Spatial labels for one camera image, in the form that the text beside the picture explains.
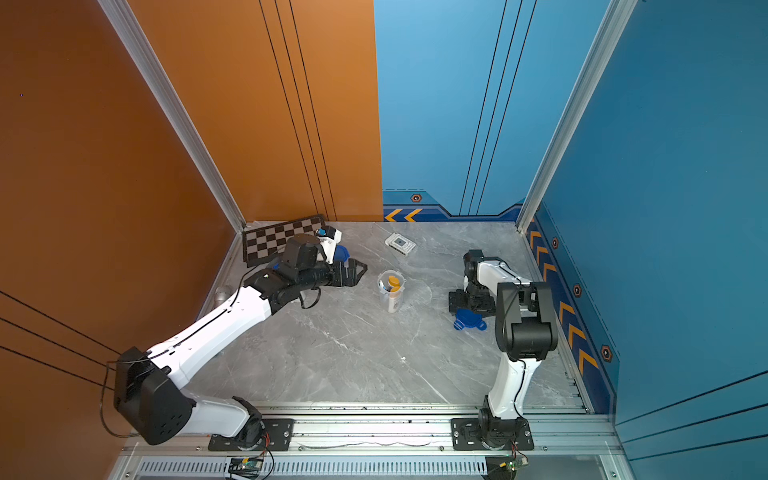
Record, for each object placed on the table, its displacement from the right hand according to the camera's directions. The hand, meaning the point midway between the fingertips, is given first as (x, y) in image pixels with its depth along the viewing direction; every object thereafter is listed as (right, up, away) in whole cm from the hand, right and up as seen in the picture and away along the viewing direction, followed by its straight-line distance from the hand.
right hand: (468, 312), depth 96 cm
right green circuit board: (+2, -31, -26) cm, 41 cm away
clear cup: (-25, +5, -7) cm, 26 cm away
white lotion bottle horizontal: (-24, +10, -7) cm, 27 cm away
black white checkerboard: (-72, +22, +13) cm, 76 cm away
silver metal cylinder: (-81, +6, 0) cm, 81 cm away
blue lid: (-2, -1, -3) cm, 4 cm away
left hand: (-34, +17, -17) cm, 42 cm away
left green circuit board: (-61, -33, -24) cm, 73 cm away
